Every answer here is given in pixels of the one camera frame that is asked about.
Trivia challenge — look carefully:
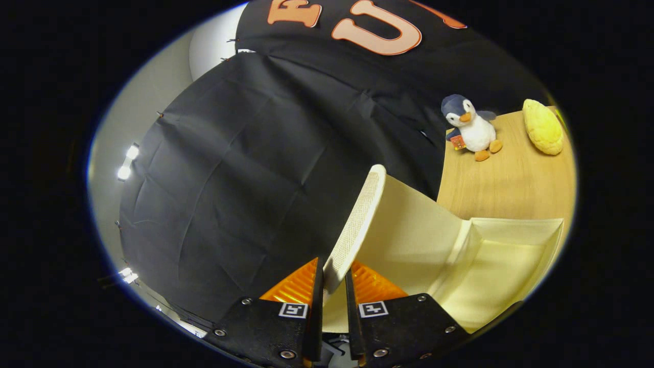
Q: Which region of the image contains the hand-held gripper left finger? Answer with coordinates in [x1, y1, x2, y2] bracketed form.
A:
[204, 257, 325, 368]

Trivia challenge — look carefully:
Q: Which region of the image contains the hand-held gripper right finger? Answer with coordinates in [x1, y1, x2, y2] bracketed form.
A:
[345, 260, 473, 368]

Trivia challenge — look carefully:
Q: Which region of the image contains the cream fabric storage box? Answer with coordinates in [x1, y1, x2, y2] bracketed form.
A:
[322, 164, 565, 334]

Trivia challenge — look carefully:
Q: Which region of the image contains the penguin plush toy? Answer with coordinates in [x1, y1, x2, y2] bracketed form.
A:
[440, 94, 504, 162]

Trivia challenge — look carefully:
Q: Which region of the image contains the ceiling strip light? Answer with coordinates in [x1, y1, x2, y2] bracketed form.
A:
[116, 144, 140, 180]

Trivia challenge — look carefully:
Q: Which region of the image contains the yellow plush bun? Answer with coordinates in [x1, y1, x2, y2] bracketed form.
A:
[522, 99, 564, 155]

